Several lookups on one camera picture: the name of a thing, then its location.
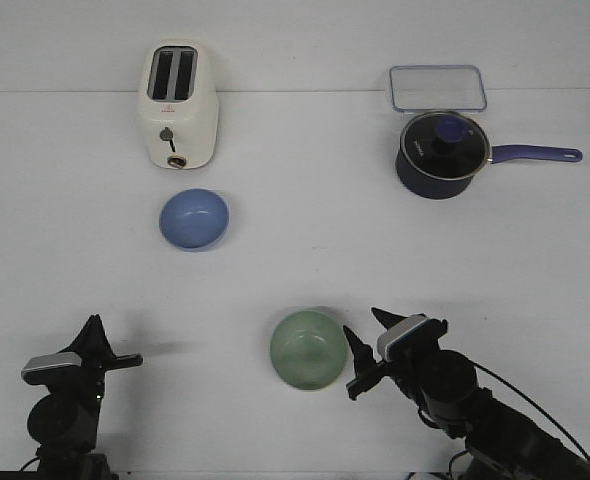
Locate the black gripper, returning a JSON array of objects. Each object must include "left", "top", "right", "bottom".
[
  {"left": 56, "top": 314, "right": 144, "bottom": 395},
  {"left": 343, "top": 307, "right": 448, "bottom": 409}
]

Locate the green bowl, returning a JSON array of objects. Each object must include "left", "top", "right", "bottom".
[{"left": 269, "top": 308, "right": 347, "bottom": 391}]

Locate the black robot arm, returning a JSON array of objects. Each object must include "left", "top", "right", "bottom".
[
  {"left": 343, "top": 308, "right": 590, "bottom": 479},
  {"left": 21, "top": 314, "right": 143, "bottom": 479}
]

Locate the blue bowl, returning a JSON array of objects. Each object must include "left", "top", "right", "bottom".
[{"left": 158, "top": 188, "right": 230, "bottom": 252}]

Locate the dark blue saucepan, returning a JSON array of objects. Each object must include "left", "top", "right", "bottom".
[{"left": 395, "top": 110, "right": 583, "bottom": 200}]

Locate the glass pot lid blue knob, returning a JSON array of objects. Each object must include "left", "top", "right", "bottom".
[{"left": 400, "top": 111, "right": 491, "bottom": 181}]

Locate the white two-slot toaster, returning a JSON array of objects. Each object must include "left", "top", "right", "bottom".
[{"left": 137, "top": 39, "right": 219, "bottom": 170}]

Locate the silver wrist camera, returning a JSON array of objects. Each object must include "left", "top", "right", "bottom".
[
  {"left": 21, "top": 352, "right": 82, "bottom": 385},
  {"left": 376, "top": 314, "right": 429, "bottom": 362}
]

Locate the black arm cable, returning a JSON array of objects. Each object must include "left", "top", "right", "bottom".
[{"left": 444, "top": 358, "right": 590, "bottom": 480}]

